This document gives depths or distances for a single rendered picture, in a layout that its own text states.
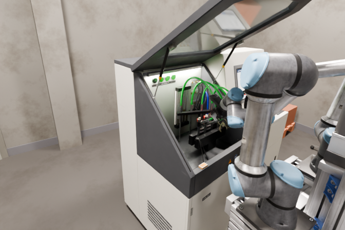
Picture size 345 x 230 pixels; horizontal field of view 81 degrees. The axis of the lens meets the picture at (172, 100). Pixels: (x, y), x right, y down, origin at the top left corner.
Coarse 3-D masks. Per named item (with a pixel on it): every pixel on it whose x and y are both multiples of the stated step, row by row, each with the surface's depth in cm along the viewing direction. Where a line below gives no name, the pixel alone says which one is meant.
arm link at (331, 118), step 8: (344, 80) 105; (344, 88) 104; (336, 96) 108; (344, 96) 104; (336, 104) 108; (328, 112) 112; (336, 112) 108; (320, 120) 116; (328, 120) 111; (336, 120) 109; (320, 128) 114
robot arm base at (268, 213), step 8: (264, 200) 81; (256, 208) 84; (264, 208) 80; (272, 208) 77; (280, 208) 75; (288, 208) 75; (264, 216) 79; (272, 216) 77; (280, 216) 76; (288, 216) 75; (296, 216) 78; (272, 224) 77; (280, 224) 76; (288, 224) 76
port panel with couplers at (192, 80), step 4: (200, 76) 179; (192, 80) 173; (196, 80) 177; (192, 84) 174; (192, 88) 176; (196, 88) 180; (192, 92) 177; (196, 92) 178; (200, 92) 181; (196, 96) 183; (196, 104) 182
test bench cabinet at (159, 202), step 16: (144, 176) 158; (160, 176) 140; (144, 192) 165; (160, 192) 144; (176, 192) 129; (144, 208) 172; (160, 208) 150; (176, 208) 133; (144, 224) 179; (160, 224) 155; (176, 224) 137
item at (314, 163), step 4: (316, 156) 110; (320, 156) 106; (312, 160) 112; (316, 160) 109; (320, 160) 106; (312, 164) 111; (316, 164) 108; (312, 168) 110; (316, 168) 107; (316, 172) 107
